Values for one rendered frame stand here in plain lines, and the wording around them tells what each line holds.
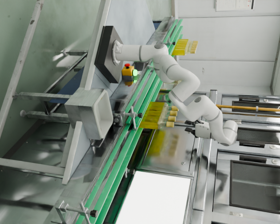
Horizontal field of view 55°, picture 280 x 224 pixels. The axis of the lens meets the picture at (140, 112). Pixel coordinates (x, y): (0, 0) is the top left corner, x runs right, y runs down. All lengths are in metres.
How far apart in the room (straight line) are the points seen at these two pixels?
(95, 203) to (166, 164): 0.52
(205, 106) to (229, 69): 6.70
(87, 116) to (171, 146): 0.60
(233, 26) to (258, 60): 1.19
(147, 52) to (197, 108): 0.44
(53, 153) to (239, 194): 1.18
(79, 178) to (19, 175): 0.58
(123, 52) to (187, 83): 0.45
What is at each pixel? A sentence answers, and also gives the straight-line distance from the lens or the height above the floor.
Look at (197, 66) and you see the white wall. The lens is 8.00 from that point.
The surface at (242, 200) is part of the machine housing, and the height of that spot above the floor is 1.58.
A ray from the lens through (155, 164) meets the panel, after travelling 1.61.
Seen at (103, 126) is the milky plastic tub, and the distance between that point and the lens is 1.53.
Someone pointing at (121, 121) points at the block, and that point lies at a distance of 1.58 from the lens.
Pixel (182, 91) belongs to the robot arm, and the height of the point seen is 1.25.
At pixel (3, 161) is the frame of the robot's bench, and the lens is 1.69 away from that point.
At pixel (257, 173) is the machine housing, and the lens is 1.67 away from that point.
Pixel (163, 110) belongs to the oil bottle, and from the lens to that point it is 1.74.
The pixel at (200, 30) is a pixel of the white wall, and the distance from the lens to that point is 7.59.
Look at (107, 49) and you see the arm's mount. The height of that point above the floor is 0.81.
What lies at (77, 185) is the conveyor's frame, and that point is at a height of 0.81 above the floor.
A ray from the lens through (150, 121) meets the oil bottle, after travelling 1.67.
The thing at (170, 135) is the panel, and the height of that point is 1.13.
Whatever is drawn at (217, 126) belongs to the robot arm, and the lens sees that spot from 1.41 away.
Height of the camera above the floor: 1.44
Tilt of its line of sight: 17 degrees down
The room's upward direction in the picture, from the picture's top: 95 degrees clockwise
